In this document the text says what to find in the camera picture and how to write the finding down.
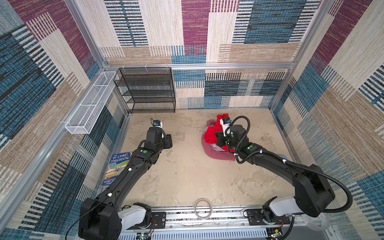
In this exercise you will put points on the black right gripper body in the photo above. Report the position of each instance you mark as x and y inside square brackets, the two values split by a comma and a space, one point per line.
[226, 140]

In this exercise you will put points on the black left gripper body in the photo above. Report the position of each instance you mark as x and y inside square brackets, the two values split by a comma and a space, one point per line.
[166, 142]

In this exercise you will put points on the maroon pink cloth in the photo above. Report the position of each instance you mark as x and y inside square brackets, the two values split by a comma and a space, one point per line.
[211, 149]

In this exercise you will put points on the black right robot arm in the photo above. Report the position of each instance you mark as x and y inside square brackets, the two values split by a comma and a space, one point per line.
[313, 192]

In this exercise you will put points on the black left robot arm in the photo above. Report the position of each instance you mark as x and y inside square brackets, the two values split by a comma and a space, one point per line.
[103, 218]

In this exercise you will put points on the red cloth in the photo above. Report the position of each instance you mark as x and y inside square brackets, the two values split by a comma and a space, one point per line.
[210, 134]

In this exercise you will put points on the treehouse book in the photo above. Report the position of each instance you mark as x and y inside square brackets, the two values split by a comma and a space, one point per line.
[116, 165]

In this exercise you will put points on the blue grey glasses case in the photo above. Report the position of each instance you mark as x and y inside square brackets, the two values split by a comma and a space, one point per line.
[283, 156]

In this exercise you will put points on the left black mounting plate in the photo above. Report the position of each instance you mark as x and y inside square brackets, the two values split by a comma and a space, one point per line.
[158, 220]

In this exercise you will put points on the black mounting plate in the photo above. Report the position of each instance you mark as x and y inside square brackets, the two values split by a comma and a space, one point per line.
[158, 220]
[256, 218]

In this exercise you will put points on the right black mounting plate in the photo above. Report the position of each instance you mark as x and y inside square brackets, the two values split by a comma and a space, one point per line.
[256, 218]

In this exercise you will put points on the clear tape roll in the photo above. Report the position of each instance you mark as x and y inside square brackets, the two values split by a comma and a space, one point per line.
[318, 224]

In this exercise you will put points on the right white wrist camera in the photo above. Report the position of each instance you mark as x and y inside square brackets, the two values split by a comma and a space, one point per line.
[225, 123]

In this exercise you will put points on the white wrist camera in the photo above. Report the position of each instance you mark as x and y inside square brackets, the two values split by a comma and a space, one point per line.
[157, 123]
[225, 123]

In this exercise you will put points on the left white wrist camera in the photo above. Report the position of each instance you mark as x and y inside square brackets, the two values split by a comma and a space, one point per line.
[157, 123]

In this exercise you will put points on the black wire shelf rack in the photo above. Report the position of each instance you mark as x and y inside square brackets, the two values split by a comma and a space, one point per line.
[147, 90]

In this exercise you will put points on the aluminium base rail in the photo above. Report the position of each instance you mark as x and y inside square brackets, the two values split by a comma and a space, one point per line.
[223, 223]

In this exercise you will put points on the white wire mesh basket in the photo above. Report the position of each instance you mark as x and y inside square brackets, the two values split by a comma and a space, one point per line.
[87, 113]

